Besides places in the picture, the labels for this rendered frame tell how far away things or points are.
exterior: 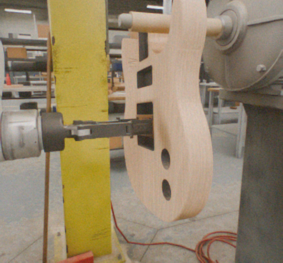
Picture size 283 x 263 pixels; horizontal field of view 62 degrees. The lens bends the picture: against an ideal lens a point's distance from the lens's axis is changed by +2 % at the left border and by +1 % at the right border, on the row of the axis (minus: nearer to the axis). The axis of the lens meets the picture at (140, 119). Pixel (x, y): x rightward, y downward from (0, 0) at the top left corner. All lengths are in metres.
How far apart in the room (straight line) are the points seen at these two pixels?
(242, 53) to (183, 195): 0.29
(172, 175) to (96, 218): 1.19
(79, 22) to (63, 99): 0.39
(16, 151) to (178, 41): 0.32
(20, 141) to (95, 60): 0.93
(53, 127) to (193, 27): 0.29
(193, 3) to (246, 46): 0.15
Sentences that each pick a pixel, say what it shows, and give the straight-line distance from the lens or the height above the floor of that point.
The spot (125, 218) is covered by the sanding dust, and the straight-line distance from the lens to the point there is 2.07.
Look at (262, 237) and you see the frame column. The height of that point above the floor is 0.73.
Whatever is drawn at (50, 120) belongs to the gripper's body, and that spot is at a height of 1.08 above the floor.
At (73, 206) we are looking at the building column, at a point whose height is 0.40.
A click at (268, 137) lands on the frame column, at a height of 1.00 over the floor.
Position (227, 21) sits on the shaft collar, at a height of 1.26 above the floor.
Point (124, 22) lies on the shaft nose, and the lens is 0.43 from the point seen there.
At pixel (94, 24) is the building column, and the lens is 1.33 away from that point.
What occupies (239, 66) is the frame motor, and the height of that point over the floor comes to 1.17.
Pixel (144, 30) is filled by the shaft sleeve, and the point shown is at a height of 1.24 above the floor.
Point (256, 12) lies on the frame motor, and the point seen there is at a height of 1.27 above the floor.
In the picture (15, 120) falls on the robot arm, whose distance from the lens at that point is 0.45.
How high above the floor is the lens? 1.17
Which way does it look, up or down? 12 degrees down
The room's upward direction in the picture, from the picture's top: straight up
